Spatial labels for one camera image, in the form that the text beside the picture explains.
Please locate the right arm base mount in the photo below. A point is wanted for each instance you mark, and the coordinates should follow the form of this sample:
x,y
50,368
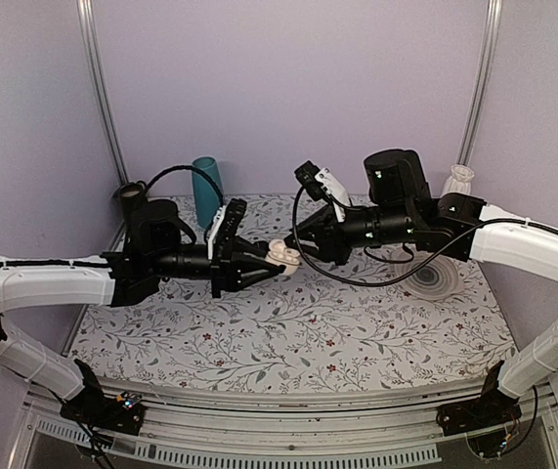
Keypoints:
x,y
491,408

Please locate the metal front rail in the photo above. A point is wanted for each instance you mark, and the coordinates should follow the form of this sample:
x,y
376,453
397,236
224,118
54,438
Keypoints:
x,y
371,429

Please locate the right metal frame post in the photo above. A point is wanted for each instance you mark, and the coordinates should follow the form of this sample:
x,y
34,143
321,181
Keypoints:
x,y
485,66

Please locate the white ribbed vase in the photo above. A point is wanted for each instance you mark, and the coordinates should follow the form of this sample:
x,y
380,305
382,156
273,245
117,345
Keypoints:
x,y
459,180

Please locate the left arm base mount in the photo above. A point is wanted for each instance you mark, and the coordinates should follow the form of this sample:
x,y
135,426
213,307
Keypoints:
x,y
123,414

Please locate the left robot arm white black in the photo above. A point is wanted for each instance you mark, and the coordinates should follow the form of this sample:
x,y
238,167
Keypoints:
x,y
105,280

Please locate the white round earbud case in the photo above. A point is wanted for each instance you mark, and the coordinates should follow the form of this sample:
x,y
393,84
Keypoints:
x,y
281,255

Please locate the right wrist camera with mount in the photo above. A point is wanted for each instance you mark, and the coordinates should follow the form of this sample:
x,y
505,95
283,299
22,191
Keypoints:
x,y
319,184

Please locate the metal frame post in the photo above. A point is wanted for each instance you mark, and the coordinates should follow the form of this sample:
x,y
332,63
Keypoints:
x,y
485,66
88,29

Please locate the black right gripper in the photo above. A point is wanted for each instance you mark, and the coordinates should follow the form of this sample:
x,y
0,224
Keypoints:
x,y
317,224

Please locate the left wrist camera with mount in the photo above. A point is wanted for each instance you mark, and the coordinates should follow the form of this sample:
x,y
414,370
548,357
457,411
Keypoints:
x,y
225,225

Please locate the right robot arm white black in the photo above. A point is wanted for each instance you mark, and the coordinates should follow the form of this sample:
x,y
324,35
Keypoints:
x,y
456,225

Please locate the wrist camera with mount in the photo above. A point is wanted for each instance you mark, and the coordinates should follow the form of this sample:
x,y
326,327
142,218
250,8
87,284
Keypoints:
x,y
225,225
319,184

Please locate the left metal frame post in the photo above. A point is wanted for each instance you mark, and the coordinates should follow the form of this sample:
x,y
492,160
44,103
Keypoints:
x,y
88,29

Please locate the teal tapered vase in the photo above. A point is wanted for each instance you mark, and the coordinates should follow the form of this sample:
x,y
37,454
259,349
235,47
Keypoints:
x,y
206,201

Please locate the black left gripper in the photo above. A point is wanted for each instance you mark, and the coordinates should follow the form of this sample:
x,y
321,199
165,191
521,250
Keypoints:
x,y
227,269

